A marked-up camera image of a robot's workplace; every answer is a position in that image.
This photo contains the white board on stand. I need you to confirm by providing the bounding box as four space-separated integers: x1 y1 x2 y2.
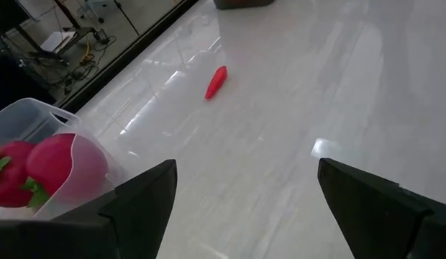
39 30 78 54

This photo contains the clear plastic basket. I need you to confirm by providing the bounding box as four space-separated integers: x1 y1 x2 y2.
0 97 124 221

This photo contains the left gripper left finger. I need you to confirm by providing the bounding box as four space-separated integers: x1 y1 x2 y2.
0 159 178 259

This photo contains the office chair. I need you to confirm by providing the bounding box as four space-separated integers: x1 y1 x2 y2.
76 0 106 24

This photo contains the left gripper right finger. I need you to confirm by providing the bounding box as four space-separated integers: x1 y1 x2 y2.
317 157 446 259

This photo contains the yellow hanging cable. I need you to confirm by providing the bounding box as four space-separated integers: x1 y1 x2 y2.
78 41 96 65

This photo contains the dark grey plastic basket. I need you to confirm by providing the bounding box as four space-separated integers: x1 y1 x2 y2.
212 0 277 11

